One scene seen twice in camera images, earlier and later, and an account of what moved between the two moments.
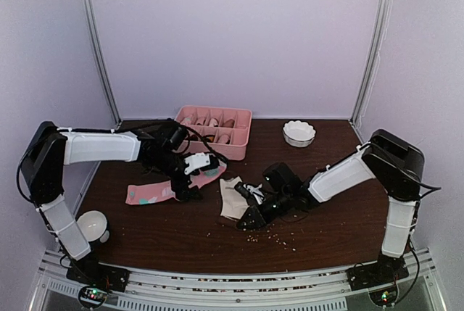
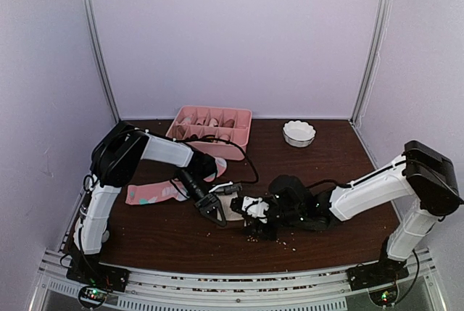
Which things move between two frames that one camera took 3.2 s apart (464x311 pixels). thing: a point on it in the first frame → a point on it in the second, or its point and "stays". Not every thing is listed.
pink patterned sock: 163,191 stays
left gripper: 185,194 → 206,207
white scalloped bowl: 298,133 stays
